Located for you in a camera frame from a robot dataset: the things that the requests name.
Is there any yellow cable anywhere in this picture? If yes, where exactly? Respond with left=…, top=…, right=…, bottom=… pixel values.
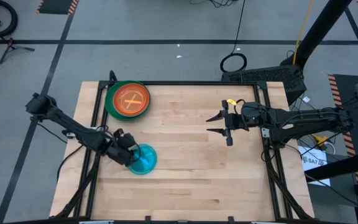
left=292, top=0, right=315, bottom=65

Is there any white printed paper sheet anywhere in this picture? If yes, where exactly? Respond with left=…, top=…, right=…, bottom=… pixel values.
left=296, top=145, right=331, bottom=187

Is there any black cable bundle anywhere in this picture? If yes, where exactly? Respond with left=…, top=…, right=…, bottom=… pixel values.
left=190, top=0, right=239, bottom=9

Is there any thick black pole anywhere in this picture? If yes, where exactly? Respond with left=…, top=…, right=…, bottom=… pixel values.
left=280, top=0, right=353, bottom=70

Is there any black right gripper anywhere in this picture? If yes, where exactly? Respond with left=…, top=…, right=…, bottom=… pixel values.
left=205, top=100, right=246, bottom=147

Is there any orange plastic plate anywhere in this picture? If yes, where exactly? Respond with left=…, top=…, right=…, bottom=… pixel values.
left=112, top=83, right=151, bottom=118

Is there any yellow plug connector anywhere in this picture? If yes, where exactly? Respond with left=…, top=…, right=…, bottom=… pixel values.
left=312, top=134, right=329, bottom=147

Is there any black coiled floor cable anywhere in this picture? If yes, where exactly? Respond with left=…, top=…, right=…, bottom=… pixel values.
left=219, top=0, right=248, bottom=73

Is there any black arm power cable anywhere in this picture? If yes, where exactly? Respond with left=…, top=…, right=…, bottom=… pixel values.
left=56, top=143, right=85, bottom=184

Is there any black aluminium table frame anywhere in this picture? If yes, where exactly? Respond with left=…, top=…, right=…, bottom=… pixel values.
left=53, top=70, right=315, bottom=224

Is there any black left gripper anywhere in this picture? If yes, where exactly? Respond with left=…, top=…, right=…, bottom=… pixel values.
left=106, top=128, right=142, bottom=168

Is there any dark green plastic plate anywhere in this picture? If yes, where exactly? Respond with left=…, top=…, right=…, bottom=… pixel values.
left=104, top=80, right=152, bottom=122

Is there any black tripod stand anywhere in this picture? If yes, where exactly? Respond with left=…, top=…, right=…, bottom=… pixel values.
left=0, top=37, right=35, bottom=65

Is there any small transparent blue plate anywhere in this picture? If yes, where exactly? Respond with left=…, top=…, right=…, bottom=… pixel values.
left=127, top=143, right=158, bottom=175

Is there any black perforated computer case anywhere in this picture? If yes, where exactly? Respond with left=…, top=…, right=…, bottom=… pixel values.
left=221, top=64, right=308, bottom=105

